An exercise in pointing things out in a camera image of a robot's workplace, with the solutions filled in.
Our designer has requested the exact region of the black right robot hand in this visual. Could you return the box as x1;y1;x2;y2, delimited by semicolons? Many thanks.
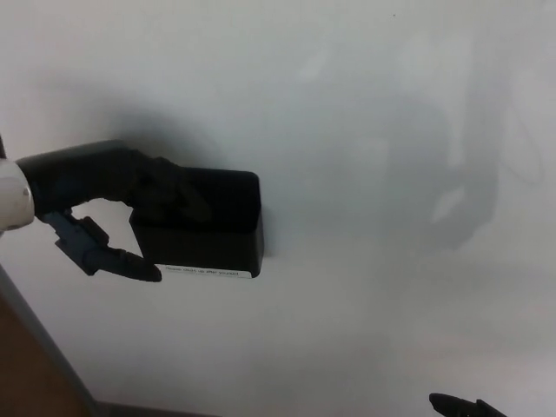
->
428;392;505;417

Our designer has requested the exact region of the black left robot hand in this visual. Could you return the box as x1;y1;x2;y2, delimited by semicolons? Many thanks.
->
15;138;209;283

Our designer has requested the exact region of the black magnetic marker holder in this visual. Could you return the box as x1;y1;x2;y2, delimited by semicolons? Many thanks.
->
129;165;266;282

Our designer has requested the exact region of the white whiteboard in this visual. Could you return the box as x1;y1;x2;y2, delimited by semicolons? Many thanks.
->
0;0;556;417

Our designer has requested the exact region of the grey whiteboard frame edge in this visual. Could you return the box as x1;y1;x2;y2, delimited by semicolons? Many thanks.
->
0;263;102;417

